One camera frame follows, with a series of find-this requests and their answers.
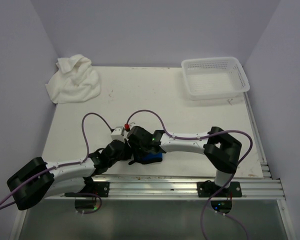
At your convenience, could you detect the blue towel with black trim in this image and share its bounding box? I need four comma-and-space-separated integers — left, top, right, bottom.
128, 153, 163, 165

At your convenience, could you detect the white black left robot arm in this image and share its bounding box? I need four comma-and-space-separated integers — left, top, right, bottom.
7, 140, 133, 211

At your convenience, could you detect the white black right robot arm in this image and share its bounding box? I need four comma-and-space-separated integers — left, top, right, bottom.
127, 126, 242, 197

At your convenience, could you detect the white crumpled towel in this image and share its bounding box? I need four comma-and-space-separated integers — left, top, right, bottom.
45, 54, 101, 104

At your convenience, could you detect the white plastic basket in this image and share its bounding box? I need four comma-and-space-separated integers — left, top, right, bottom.
181, 56, 250, 101

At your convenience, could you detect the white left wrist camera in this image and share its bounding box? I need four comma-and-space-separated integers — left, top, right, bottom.
110, 126, 125, 142

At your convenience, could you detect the aluminium rail frame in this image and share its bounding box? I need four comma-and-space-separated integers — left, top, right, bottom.
9, 92, 297, 240

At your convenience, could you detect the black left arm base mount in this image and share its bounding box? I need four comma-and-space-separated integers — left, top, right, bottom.
64, 181, 110, 198

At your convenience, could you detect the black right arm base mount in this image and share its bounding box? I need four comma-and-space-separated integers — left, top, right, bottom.
196, 180, 243, 198

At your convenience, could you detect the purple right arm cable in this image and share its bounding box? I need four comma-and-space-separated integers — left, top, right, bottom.
127, 109, 254, 240

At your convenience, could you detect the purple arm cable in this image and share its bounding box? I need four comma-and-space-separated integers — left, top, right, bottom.
127, 109, 254, 240
0, 112, 115, 215

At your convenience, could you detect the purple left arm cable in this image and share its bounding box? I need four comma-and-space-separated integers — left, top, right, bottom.
0, 112, 115, 215

